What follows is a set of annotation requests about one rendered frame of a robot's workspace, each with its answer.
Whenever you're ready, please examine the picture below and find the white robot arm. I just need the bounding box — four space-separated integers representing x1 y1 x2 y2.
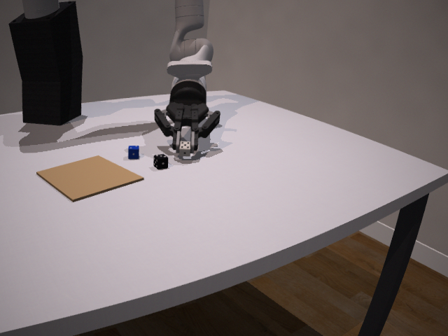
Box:
22 0 214 92

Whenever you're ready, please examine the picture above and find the grey die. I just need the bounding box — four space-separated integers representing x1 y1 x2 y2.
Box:
179 141 190 157

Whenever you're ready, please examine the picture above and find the dark blue die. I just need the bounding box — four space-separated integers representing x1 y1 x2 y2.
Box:
128 146 139 159

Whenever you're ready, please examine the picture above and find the tan flat mat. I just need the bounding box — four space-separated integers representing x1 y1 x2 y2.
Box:
36 155 144 202

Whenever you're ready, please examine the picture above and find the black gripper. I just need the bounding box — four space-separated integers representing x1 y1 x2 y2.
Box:
155 80 221 154

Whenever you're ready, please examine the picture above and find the black die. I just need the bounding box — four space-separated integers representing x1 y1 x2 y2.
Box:
153 154 168 169

